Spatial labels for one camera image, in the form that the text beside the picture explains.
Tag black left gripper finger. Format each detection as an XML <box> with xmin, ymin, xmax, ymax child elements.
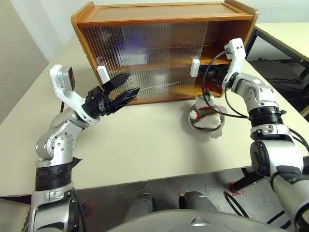
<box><xmin>108</xmin><ymin>87</ymin><xmax>141</xmax><ymax>115</ymax></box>
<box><xmin>101</xmin><ymin>72</ymin><xmax>131</xmax><ymax>93</ymax></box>

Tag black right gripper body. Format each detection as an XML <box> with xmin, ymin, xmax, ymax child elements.
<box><xmin>207</xmin><ymin>66</ymin><xmax>229</xmax><ymax>87</ymax></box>

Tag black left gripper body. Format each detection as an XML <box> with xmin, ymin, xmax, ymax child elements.
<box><xmin>82</xmin><ymin>86</ymin><xmax>114</xmax><ymax>117</ymax></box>

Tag white plush toy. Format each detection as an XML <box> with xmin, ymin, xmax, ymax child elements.
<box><xmin>189</xmin><ymin>87</ymin><xmax>223</xmax><ymax>129</ymax></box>

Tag wooden cabinet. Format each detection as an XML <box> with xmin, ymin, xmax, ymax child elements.
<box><xmin>70</xmin><ymin>0</ymin><xmax>259</xmax><ymax>105</ymax></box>

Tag ribbed clear sliding door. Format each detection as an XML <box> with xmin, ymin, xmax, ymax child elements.
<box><xmin>79</xmin><ymin>24</ymin><xmax>173</xmax><ymax>102</ymax></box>
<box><xmin>120</xmin><ymin>21</ymin><xmax>210</xmax><ymax>98</ymax></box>

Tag white bottle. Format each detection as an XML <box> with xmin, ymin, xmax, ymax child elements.
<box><xmin>154</xmin><ymin>73</ymin><xmax>168</xmax><ymax>94</ymax></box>

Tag metal bowl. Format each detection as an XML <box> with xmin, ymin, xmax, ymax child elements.
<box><xmin>187</xmin><ymin>103</ymin><xmax>229</xmax><ymax>139</ymax></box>

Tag grey rounded robot leg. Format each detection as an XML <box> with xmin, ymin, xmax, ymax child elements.
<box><xmin>124</xmin><ymin>191</ymin><xmax>155</xmax><ymax>222</ymax></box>
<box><xmin>178</xmin><ymin>190</ymin><xmax>218</xmax><ymax>214</ymax></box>

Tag black table foot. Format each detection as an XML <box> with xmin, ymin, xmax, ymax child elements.
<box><xmin>232</xmin><ymin>166</ymin><xmax>267</xmax><ymax>193</ymax></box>

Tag red floor tape mark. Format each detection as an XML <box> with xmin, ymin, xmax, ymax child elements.
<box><xmin>226</xmin><ymin>180</ymin><xmax>245</xmax><ymax>197</ymax></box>

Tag silver robot torso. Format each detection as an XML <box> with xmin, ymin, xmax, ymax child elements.
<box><xmin>106</xmin><ymin>209</ymin><xmax>298</xmax><ymax>232</ymax></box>

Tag white door handle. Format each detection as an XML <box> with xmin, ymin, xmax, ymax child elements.
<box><xmin>97</xmin><ymin>65</ymin><xmax>110</xmax><ymax>85</ymax></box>
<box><xmin>190</xmin><ymin>58</ymin><xmax>201</xmax><ymax>78</ymax></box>

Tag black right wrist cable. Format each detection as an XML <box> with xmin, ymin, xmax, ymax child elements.
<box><xmin>202</xmin><ymin>48</ymin><xmax>253</xmax><ymax>120</ymax></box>

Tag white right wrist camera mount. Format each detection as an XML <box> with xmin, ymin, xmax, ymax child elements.
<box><xmin>222</xmin><ymin>38</ymin><xmax>247</xmax><ymax>91</ymax></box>

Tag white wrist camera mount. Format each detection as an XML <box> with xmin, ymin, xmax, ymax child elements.
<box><xmin>50</xmin><ymin>64</ymin><xmax>101</xmax><ymax>125</ymax></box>
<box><xmin>222</xmin><ymin>38</ymin><xmax>247</xmax><ymax>91</ymax></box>

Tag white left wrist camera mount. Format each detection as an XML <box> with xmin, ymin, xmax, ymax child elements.
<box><xmin>50</xmin><ymin>64</ymin><xmax>101</xmax><ymax>125</ymax></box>

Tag black table frame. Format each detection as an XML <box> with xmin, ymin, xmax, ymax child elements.
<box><xmin>243</xmin><ymin>24</ymin><xmax>309</xmax><ymax>114</ymax></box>

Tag black right shoulder cable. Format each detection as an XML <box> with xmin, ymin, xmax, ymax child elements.
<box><xmin>288</xmin><ymin>129</ymin><xmax>309</xmax><ymax>156</ymax></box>

